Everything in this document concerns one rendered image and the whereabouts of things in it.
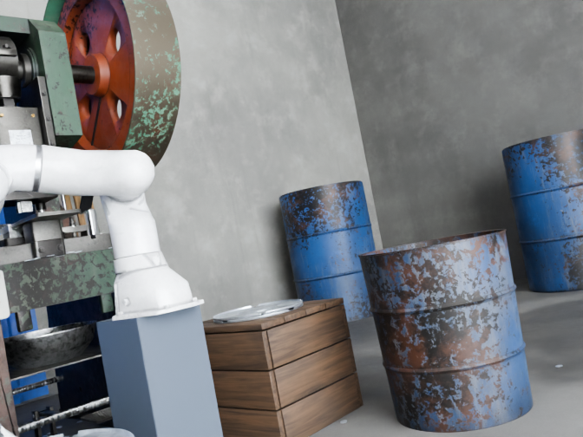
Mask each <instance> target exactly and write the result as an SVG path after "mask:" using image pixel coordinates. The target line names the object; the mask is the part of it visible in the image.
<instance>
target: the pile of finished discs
mask: <svg viewBox="0 0 583 437"><path fill-rule="evenodd" d="M303 305H304V304H303V300H302V301H301V299H287V300H280V301H274V302H269V303H260V304H259V306H256V307H251V306H246V307H243V308H238V309H235V310H229V311H226V312H223V313H220V314H218V315H216V316H214V317H213V322H214V323H237V322H244V321H249V320H254V319H259V318H263V317H268V316H275V315H278V314H282V313H285V312H288V311H291V310H295V309H298V308H300V307H302V306H303Z"/></svg>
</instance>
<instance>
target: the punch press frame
mask: <svg viewBox="0 0 583 437"><path fill-rule="evenodd" d="M0 36H4V37H9V38H10V39H11V40H12V41H13V43H14V44H15V46H16V51H17V53H18V54H19V53H22V54H26V55H27V56H28V58H29V60H30V64H31V82H32V81H33V80H34V79H35V78H36V77H37V76H44V78H45V82H46V88H47V93H48V98H49V108H50V113H51V118H52V123H53V128H54V134H55V139H56V146H57V147H65V148H72V147H73V146H74V144H75V143H76V142H77V141H78V140H79V139H80V138H81V137H82V125H81V120H80V115H79V110H78V105H77V99H76V94H75V85H74V80H73V75H72V70H71V65H70V59H69V51H68V45H67V40H66V35H65V32H64V31H63V30H62V29H61V28H60V27H59V26H58V25H57V24H56V23H55V22H50V21H43V20H35V19H28V18H21V17H13V16H0ZM45 204H46V209H47V210H45V211H46V212H54V211H61V207H60V202H59V197H56V198H54V199H52V200H50V201H48V202H46V203H45ZM32 207H33V212H21V213H19V214H16V207H15V206H11V207H3V214H4V218H5V223H6V224H14V223H16V222H18V221H19V220H20V219H25V218H27V217H29V216H31V215H33V214H35V213H38V211H37V210H36V205H32ZM114 260H116V259H115V258H114V253H113V248H111V249H105V250H99V251H88V252H83V253H76V254H70V255H65V256H59V257H52V258H42V259H37V260H30V261H24V262H19V263H13V264H2V265H0V271H2V272H3V277H4V282H5V288H6V293H7V298H8V304H9V309H10V314H12V313H15V317H16V326H17V331H18V332H24V331H28V330H32V329H33V323H32V318H31V313H30V310H33V309H37V308H42V307H45V306H50V305H54V304H59V303H66V302H70V301H75V300H79V299H83V298H88V297H96V296H98V301H99V306H100V312H101V313H107V312H111V311H113V310H114V305H113V300H112V295H111V293H113V292H115V289H114V284H115V279H116V275H117V274H115V268H114ZM60 381H63V376H62V375H59V376H56V377H52V378H49V379H47V380H43V381H40V382H35V383H31V384H29V385H25V386H22V387H20V388H14V389H12V393H13V395H17V394H20V393H23V392H26V391H29V390H32V389H35V388H40V387H43V386H46V385H50V384H52V383H56V382H60ZM109 403H110V402H109V397H108V396H105V397H102V398H100V399H97V400H94V401H90V402H87V403H84V404H82V405H79V406H76V407H73V408H69V409H66V410H63V411H61V412H58V413H55V414H51V415H48V416H45V417H43V418H40V419H37V420H34V421H30V422H27V423H24V424H22V425H19V426H18V430H19V434H22V433H25V432H28V431H30V430H33V429H36V428H39V427H42V426H45V425H48V424H50V423H53V422H56V421H60V420H63V419H66V418H69V417H71V416H74V415H76V414H80V413H83V412H86V411H89V410H91V409H94V408H98V407H101V406H104V405H106V404H109Z"/></svg>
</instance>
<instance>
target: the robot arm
mask: <svg viewBox="0 0 583 437"><path fill-rule="evenodd" d="M153 180H154V164H153V162H152V161H151V160H150V158H149V157H148V156H147V155H146V154H145V153H142V152H140V151H137V150H78V149H71V148H65V147H52V146H45V145H41V146H38V145H28V144H13V145H1V146H0V212H1V211H2V208H3V205H4V201H5V198H6V195H8V194H10V193H12V192H14V191H26V192H42V193H52V194H61V195H71V196H100V199H101V202H102V207H103V210H104V212H105V216H106V219H107V221H108V228H109V232H110V237H111V243H112V248H113V253H114V258H115V259H116V260H114V268H115V274H117V275H116V279H115V284H114V289H115V316H112V321H115V320H122V319H129V318H136V317H143V316H155V315H159V314H164V313H168V312H172V311H176V310H182V309H185V308H189V307H193V306H196V305H199V304H202V303H204V300H203V299H202V300H198V299H197V297H194V298H193V297H192V293H191V290H190V287H189V283H188V281H187V280H185V279H184V278H183V277H181V276H180V275H179V274H177V273H176V272H175V271H173V270H172V269H170V268H169V267H168V264H167V261H166V259H165V258H164V256H163V253H162V251H160V244H159V239H158V234H157V229H156V224H155V220H154V218H153V216H152V214H151V212H150V211H149V208H148V206H147V203H146V199H145V193H144V192H145V191H146V190H148V188H149V187H150V186H151V184H152V182H153Z"/></svg>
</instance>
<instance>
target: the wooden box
mask: <svg viewBox="0 0 583 437"><path fill-rule="evenodd" d="M341 303H344V299H343V298H342V297H340V298H331V299H322V300H313V301H304V302H303V304H304V305H303V306H302V307H300V308H298V309H295V310H291V311H288V312H285V313H282V314H278V315H275V316H268V317H263V318H259V319H254V320H249V321H244V322H237V323H214V322H213V319H210V320H206V321H204V322H203V327H204V332H205V337H206V345H207V351H208V355H209V361H210V366H211V370H212V376H213V385H214V389H215V394H216V400H217V404H218V410H219V418H220V423H221V428H222V433H223V437H309V436H311V435H313V434H314V433H316V432H318V431H319V430H321V429H323V428H325V427H327V426H329V425H330V424H331V423H333V422H335V421H337V420H339V419H341V418H342V417H344V416H346V415H347V414H349V413H351V412H353V411H354V410H356V409H358V408H360V407H361V406H363V400H362V395H361V390H360V386H359V381H358V376H357V372H356V371H357V368H356V364H355V358H354V354H353V349H352V345H351V339H350V338H348V337H350V332H349V327H348V322H347V317H346V313H345V308H344V304H341Z"/></svg>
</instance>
